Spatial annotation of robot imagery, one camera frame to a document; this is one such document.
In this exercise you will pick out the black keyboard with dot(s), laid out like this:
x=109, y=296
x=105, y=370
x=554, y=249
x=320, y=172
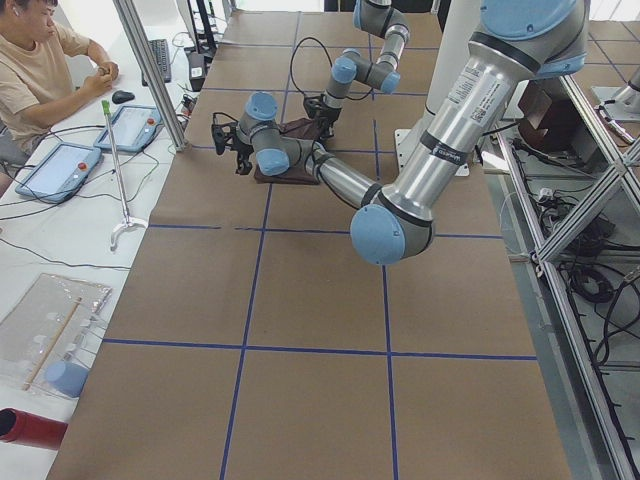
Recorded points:
x=161, y=54

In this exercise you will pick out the red cylinder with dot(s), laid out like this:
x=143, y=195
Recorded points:
x=28, y=429

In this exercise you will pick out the seated person beige shirt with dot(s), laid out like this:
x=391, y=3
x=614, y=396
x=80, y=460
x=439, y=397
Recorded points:
x=37, y=90

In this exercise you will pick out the blue plastic cup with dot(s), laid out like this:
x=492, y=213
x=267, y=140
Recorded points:
x=67, y=377

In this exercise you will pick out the brown t-shirt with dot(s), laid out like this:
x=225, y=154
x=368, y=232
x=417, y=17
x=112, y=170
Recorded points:
x=297, y=136

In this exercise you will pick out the silver foil bag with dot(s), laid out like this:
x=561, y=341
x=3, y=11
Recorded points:
x=57, y=319

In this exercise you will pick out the black computer mouse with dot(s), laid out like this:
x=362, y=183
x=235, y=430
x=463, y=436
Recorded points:
x=121, y=96

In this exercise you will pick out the teach pendant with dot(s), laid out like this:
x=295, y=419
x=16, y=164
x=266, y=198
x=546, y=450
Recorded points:
x=61, y=174
x=134, y=127

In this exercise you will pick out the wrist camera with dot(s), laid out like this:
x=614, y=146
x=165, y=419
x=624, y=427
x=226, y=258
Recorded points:
x=313, y=106
x=223, y=128

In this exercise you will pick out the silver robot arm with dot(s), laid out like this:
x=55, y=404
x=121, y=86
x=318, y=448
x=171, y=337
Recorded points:
x=382, y=20
x=514, y=41

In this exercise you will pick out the near teach pendant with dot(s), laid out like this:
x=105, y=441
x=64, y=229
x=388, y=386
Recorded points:
x=61, y=174

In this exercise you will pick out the green grabber tool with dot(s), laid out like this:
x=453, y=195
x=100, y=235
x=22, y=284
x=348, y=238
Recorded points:
x=128, y=222

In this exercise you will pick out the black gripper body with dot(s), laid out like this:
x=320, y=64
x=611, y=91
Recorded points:
x=243, y=150
x=327, y=114

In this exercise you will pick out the aluminium frame post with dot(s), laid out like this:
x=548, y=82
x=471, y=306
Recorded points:
x=138, y=41

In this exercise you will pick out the far teach pendant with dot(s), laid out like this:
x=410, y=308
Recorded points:
x=134, y=127

